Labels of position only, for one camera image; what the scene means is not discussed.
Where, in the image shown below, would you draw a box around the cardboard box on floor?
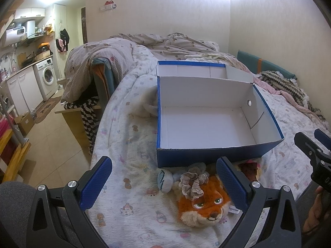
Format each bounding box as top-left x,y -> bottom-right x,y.
14,111 -> 34,136

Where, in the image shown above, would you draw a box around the black white knitted blanket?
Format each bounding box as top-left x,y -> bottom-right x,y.
258,70 -> 326,122

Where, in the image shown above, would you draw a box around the brown floor mat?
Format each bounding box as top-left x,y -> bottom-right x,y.
32,97 -> 61,124

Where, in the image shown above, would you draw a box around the wooden side table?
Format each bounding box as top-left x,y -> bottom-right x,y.
55,107 -> 92,157

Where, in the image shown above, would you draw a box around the white washing machine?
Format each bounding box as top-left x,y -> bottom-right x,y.
33,57 -> 58,101

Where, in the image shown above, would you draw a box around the white water heater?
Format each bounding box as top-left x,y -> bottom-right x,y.
1,26 -> 26,47

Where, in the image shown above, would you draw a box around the yellow brown hedgehog plush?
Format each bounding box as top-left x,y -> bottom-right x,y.
237,160 -> 261,182

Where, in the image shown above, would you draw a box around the pink sheet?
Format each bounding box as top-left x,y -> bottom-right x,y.
254,74 -> 327,119

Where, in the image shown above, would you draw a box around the hanging dark clothes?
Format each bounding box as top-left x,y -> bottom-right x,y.
55,29 -> 70,53

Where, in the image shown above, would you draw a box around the light blue plush toy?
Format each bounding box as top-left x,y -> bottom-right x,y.
157,169 -> 182,194

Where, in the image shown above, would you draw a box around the person's right hand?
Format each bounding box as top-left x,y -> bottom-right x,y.
302,186 -> 323,235

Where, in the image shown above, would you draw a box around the wall hook with red item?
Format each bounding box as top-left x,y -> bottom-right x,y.
99,0 -> 117,12

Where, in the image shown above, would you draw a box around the white upper kitchen cabinet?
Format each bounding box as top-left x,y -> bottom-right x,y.
15,8 -> 45,20

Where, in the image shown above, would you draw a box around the white kitchen cabinet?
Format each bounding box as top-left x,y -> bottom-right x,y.
15,8 -> 45,20
6,66 -> 43,115

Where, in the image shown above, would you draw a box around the blue white cardboard box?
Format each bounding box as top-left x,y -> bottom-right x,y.
156,61 -> 284,167

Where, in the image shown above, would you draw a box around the black white striped cloth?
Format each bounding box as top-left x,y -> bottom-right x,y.
63,96 -> 99,155

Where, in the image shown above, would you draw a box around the yellow wooden rack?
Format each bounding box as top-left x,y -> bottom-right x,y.
1,129 -> 31,183

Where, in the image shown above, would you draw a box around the white patterned bed quilt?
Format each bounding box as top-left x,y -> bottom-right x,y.
89,44 -> 329,247

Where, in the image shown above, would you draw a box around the orange fox plush head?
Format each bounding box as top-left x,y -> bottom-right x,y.
172,175 -> 231,227

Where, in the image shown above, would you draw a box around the beige lace scrunchie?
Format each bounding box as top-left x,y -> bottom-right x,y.
178,163 -> 209,201

